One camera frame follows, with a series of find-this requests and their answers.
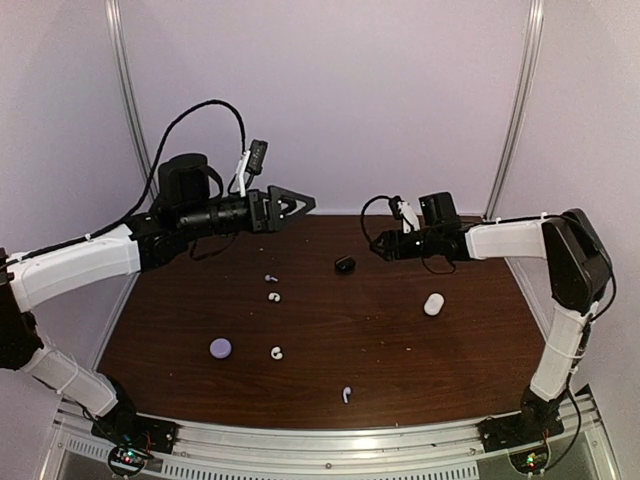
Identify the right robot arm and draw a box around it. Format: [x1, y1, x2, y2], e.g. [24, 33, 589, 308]
[364, 192, 617, 442]

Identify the black charging case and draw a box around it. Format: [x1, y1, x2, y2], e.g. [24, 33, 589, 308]
[334, 255, 356, 274]

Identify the left aluminium frame post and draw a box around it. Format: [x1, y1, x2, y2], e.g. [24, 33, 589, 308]
[103, 0, 169, 224]

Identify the white clip earbud lower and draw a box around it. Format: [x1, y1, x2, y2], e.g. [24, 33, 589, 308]
[271, 346, 284, 361]

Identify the purple round charging case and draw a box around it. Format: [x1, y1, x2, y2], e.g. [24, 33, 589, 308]
[209, 337, 233, 360]

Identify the right aluminium frame post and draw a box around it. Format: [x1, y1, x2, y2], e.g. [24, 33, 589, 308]
[482, 0, 546, 224]

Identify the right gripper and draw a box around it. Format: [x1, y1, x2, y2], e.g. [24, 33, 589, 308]
[371, 227, 442, 261]

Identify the white charging case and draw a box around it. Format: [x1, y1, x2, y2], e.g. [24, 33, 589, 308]
[423, 292, 445, 317]

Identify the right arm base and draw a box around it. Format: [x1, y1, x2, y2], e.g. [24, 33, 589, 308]
[476, 413, 565, 475]

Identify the aluminium frame post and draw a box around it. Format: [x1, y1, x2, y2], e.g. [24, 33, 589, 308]
[482, 0, 546, 224]
[103, 0, 169, 224]

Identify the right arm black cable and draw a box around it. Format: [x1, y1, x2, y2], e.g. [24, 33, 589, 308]
[359, 193, 459, 276]

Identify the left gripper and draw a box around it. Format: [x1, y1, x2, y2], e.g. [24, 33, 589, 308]
[178, 184, 315, 239]

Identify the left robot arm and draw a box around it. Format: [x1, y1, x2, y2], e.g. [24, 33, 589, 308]
[1, 143, 316, 444]

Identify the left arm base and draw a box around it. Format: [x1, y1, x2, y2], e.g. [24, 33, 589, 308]
[86, 416, 178, 479]

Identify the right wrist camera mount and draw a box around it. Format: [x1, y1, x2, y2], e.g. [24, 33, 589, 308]
[389, 196, 420, 234]

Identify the front aluminium rail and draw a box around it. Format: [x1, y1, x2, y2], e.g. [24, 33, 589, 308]
[36, 407, 621, 479]

